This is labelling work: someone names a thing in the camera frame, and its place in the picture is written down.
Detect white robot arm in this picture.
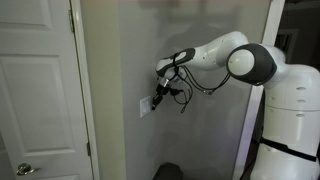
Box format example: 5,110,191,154
152,31,320,180

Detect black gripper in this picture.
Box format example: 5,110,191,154
151,78,170,110

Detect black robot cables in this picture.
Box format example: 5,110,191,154
168,53,232,114

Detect upper door hinge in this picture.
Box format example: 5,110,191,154
68,10,75,33

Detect door hinge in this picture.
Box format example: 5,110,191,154
86,142,91,156
68,10,75,33

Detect white panel door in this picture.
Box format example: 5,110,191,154
0,0,93,180

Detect white wall light switch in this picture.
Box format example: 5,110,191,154
140,96,152,117

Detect lower door hinge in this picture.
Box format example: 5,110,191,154
86,142,91,156

